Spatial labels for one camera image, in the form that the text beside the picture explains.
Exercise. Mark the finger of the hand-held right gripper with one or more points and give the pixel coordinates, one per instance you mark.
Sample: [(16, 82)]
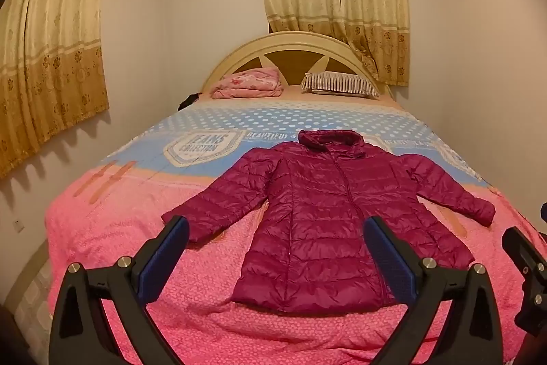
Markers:
[(532, 262), (544, 213)]

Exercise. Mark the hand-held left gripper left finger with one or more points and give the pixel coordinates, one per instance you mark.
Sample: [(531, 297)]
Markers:
[(162, 249)]

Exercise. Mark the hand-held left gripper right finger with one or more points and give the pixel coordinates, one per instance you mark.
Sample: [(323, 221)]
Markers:
[(393, 258)]

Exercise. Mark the magenta puffer jacket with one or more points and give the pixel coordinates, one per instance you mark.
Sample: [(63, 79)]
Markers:
[(324, 219)]

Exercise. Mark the pink and blue printed blanket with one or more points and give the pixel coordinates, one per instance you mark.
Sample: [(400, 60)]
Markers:
[(128, 211)]

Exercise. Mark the dark cloth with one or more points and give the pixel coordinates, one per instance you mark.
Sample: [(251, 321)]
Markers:
[(189, 102)]

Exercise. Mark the striped pillow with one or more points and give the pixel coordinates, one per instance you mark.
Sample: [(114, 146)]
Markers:
[(342, 85)]

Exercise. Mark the pink folded quilt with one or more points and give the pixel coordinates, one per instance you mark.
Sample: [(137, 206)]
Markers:
[(248, 82)]

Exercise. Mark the peach bed sheet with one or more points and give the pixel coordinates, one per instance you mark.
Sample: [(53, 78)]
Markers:
[(290, 93)]

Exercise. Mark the cream wooden headboard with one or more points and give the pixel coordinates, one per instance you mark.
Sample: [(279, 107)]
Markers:
[(295, 57)]

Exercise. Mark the wide beige floral curtain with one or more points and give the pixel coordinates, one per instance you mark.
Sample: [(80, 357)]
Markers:
[(51, 48)]

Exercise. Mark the white wall socket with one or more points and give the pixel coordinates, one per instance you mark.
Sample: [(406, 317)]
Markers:
[(17, 224)]

